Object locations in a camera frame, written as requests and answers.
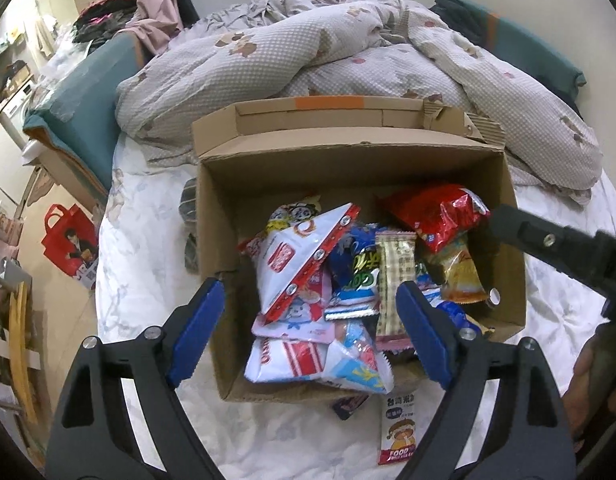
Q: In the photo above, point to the red tote bag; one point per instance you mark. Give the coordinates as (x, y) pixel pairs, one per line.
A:
(67, 240)

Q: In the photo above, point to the white snack bag red trim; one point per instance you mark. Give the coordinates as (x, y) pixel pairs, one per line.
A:
(288, 260)

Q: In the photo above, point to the white quilted bed sheet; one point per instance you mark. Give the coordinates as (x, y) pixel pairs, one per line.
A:
(147, 270)

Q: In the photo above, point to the blue snack packet yellow print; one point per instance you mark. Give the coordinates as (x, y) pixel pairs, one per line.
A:
(355, 260)

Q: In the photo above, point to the blue yellow cookie bag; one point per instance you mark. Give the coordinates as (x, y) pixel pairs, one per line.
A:
(455, 312)

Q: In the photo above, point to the beige patterned snack packet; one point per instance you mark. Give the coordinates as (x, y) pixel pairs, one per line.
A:
(394, 280)

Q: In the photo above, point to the light blue snack packet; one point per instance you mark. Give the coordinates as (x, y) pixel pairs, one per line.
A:
(358, 360)

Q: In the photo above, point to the white packet brown cartoon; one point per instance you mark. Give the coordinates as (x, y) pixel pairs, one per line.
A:
(398, 425)

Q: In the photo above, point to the cartoon face snack packet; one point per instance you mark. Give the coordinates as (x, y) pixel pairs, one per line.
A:
(293, 211)

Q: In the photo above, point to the white cabinet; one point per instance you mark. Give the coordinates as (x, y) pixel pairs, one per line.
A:
(10, 107)

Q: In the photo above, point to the pink snack packet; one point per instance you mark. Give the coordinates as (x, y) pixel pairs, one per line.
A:
(300, 312)

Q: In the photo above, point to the white and navy snack packet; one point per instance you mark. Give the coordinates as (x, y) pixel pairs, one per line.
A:
(348, 405)

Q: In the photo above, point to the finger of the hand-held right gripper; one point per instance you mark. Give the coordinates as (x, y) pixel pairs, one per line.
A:
(553, 245)

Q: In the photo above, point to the cardboard box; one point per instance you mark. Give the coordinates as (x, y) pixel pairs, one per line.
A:
(338, 170)

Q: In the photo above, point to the teal padded bed frame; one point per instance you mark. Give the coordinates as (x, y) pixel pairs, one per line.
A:
(82, 100)

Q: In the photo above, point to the red striped snack packet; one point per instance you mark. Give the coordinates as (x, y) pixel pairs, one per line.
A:
(288, 360)

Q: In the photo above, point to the red foil snack bag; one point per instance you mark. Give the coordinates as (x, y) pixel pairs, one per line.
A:
(433, 215)

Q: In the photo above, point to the checked duvet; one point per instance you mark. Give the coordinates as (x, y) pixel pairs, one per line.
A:
(288, 60)

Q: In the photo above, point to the yellow wooden chair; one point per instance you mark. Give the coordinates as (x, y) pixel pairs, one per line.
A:
(20, 350)

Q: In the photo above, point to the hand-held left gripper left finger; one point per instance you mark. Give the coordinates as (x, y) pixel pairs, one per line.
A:
(197, 330)

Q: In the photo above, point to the yellow chip bag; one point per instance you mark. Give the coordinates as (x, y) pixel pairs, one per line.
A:
(460, 275)

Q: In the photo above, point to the pink cloth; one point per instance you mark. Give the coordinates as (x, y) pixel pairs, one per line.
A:
(155, 5)

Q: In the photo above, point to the dark clothes pile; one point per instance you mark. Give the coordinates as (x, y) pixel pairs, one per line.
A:
(102, 15)

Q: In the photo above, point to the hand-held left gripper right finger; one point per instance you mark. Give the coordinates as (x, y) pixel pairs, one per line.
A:
(428, 335)

